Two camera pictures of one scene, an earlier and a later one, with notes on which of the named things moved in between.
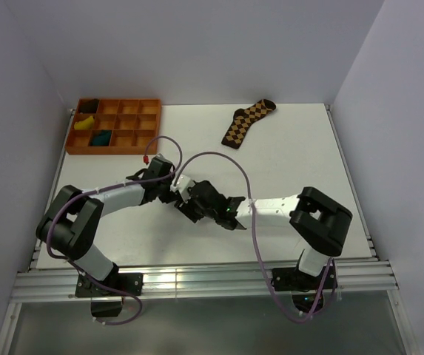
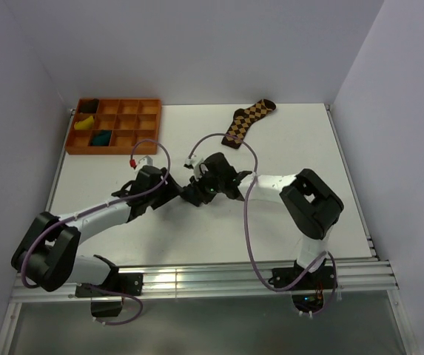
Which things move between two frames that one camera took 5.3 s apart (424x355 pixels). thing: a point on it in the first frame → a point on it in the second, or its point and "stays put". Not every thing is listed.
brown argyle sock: [242, 120] stays put
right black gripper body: [193, 211] → [208, 187]
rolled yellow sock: [84, 124] stays put
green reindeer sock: [101, 137] stays put
